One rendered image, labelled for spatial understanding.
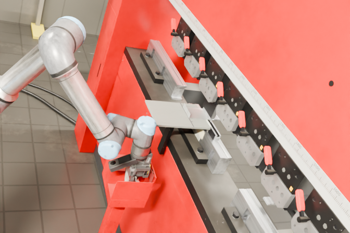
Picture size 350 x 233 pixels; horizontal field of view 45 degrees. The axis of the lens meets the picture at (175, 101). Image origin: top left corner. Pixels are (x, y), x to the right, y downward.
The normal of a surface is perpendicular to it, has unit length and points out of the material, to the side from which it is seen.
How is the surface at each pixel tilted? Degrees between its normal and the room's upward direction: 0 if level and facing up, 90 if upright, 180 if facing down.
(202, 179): 0
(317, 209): 90
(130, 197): 90
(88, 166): 0
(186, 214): 90
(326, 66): 90
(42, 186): 0
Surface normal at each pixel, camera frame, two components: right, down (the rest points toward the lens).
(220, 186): 0.33, -0.81
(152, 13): 0.33, 0.59
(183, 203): -0.89, -0.08
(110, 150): -0.12, 0.48
